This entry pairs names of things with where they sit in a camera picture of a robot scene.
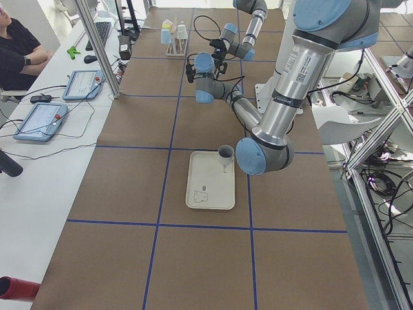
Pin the pink plastic cup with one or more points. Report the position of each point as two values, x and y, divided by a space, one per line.
173 28

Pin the blue teach pendant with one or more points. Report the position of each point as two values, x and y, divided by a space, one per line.
42 122
83 84

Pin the seated person black shirt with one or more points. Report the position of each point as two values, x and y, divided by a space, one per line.
23 57

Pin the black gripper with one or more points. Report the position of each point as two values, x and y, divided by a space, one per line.
216 51

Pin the aluminium frame post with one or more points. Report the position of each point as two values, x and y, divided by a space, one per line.
94 37

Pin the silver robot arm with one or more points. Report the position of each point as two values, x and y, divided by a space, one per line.
244 50
319 30

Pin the white serving tray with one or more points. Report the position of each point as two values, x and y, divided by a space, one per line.
210 185

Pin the red water bottle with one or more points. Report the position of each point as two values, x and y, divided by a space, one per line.
18 289

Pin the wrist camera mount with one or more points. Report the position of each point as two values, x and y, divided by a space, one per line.
189 69
217 44

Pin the yellow plastic cup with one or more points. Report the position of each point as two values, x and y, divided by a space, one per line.
167 24

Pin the far blue teach pendant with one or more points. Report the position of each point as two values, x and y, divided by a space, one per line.
83 84

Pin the black keyboard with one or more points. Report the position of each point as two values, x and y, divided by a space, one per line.
103 29

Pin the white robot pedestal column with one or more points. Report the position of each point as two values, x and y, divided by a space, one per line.
264 91

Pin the white wire cup rack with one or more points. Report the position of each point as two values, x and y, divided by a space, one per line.
177 47

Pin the black computer mouse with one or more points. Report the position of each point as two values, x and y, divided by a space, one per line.
89 59

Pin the near blue teach pendant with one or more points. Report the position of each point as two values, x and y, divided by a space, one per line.
42 122

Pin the cream plastic cup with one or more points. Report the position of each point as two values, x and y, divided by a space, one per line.
181 32

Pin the grey plastic cup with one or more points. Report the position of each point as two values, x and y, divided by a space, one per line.
225 155

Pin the light blue cup front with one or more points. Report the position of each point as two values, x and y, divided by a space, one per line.
166 36

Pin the black power adapter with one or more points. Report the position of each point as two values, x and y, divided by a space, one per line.
41 99

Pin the black water bottle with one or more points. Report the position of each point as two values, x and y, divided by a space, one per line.
9 166

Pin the green toy figure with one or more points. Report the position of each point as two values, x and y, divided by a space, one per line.
72 52

